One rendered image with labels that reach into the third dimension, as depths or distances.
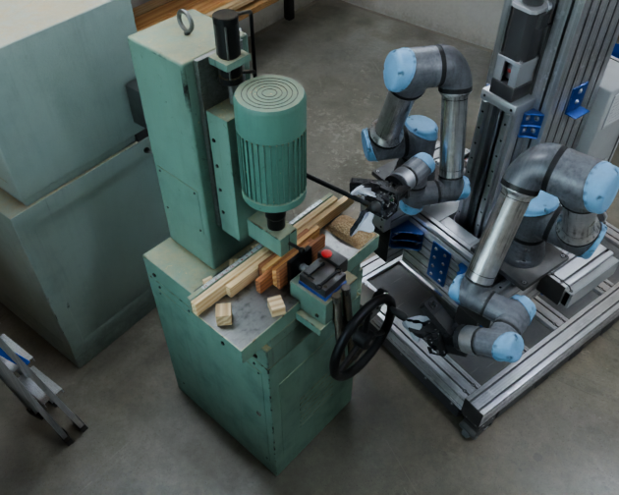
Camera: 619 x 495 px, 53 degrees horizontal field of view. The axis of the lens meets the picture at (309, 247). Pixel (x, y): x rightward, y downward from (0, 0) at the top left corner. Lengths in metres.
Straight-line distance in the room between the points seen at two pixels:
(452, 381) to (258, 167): 1.28
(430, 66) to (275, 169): 0.55
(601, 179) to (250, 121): 0.81
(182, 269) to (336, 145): 2.02
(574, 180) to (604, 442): 1.47
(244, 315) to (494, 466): 1.26
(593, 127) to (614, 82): 0.15
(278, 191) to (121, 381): 1.45
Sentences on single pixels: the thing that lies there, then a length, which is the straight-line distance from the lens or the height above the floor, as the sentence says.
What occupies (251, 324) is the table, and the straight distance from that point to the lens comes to 1.72.
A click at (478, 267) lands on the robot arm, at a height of 1.08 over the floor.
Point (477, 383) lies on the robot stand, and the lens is 2.48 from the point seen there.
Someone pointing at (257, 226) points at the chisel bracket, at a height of 1.03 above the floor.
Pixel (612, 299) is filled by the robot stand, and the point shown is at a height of 0.23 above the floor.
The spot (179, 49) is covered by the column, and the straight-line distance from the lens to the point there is 1.62.
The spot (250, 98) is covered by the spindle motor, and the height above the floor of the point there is 1.47.
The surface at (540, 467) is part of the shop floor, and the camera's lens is 2.64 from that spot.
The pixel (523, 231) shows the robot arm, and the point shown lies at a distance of 1.99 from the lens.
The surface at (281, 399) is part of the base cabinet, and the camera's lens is 2.05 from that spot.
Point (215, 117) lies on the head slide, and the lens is 1.61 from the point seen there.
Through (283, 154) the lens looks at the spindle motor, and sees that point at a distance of 1.51.
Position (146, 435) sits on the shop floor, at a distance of 2.63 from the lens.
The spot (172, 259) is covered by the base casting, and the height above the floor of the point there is 0.80.
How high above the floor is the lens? 2.26
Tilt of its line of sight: 45 degrees down
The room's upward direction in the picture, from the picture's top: straight up
